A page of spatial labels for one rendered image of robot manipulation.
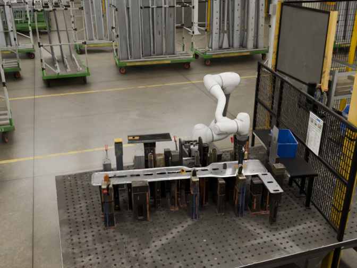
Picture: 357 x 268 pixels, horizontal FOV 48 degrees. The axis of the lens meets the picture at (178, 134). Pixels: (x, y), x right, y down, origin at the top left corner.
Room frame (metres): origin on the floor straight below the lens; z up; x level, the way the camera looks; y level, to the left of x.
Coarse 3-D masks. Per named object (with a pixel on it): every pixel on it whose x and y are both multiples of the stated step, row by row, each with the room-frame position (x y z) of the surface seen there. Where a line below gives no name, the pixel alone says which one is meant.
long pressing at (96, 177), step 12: (156, 168) 2.82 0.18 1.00; (168, 168) 2.83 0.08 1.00; (180, 168) 2.83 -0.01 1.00; (204, 168) 2.83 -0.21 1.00; (216, 168) 2.83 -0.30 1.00; (228, 168) 2.83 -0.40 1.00; (252, 168) 2.83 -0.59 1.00; (264, 168) 2.83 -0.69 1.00; (96, 180) 2.63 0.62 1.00; (120, 180) 2.63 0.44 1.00; (132, 180) 2.63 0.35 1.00; (156, 180) 2.65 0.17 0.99
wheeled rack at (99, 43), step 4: (72, 16) 11.41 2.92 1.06; (72, 20) 11.40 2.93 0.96; (72, 24) 12.29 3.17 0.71; (72, 28) 12.28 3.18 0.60; (104, 36) 12.54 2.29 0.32; (80, 40) 11.98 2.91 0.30; (92, 40) 11.88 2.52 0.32; (96, 40) 11.72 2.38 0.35; (100, 40) 11.91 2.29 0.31; (104, 40) 11.94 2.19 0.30; (116, 40) 12.04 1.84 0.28; (76, 44) 11.46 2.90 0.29; (80, 44) 11.50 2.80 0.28; (88, 44) 11.53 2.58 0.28; (92, 44) 11.53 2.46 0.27; (96, 44) 11.55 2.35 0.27; (100, 44) 11.57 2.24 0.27; (104, 44) 11.60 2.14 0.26; (108, 44) 11.63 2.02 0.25; (112, 44) 11.66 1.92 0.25; (116, 44) 11.70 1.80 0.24; (80, 48) 11.49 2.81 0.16; (76, 52) 11.47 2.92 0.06; (80, 52) 11.51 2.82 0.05
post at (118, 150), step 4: (116, 144) 2.99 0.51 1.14; (120, 144) 2.99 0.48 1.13; (116, 148) 2.99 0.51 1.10; (120, 148) 2.99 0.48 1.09; (116, 152) 2.99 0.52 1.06; (120, 152) 2.99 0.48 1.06; (116, 156) 2.99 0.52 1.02; (120, 156) 3.00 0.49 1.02; (116, 160) 2.99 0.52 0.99; (120, 160) 3.00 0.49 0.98; (116, 164) 2.99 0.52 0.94; (120, 164) 3.00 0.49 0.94; (116, 168) 2.99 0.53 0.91; (120, 168) 3.00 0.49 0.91; (120, 176) 3.00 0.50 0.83; (120, 184) 3.00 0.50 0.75; (124, 184) 3.07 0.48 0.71; (120, 188) 2.99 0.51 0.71; (124, 188) 3.00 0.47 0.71
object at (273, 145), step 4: (276, 128) 2.86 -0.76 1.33; (276, 132) 2.86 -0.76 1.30; (272, 136) 2.93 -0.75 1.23; (276, 136) 2.85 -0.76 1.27; (272, 140) 2.92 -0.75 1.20; (276, 140) 2.84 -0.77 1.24; (272, 144) 2.91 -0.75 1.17; (276, 144) 2.83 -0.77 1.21; (272, 148) 2.90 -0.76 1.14; (276, 148) 2.82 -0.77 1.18; (272, 152) 2.90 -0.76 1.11; (272, 156) 2.89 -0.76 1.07; (272, 160) 2.88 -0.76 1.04; (272, 164) 2.87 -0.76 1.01
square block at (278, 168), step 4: (276, 164) 2.78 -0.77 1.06; (280, 164) 2.78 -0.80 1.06; (276, 168) 2.72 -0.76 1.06; (280, 168) 2.72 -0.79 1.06; (284, 168) 2.73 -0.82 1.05; (272, 172) 2.79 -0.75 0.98; (276, 172) 2.72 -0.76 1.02; (280, 172) 2.72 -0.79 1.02; (284, 172) 2.73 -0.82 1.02; (276, 176) 2.72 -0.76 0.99; (280, 176) 2.73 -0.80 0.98; (276, 180) 2.72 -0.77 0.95; (280, 180) 2.73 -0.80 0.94; (280, 184) 2.73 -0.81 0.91; (280, 192) 2.73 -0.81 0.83; (280, 196) 2.73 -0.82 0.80; (280, 200) 2.73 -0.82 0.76
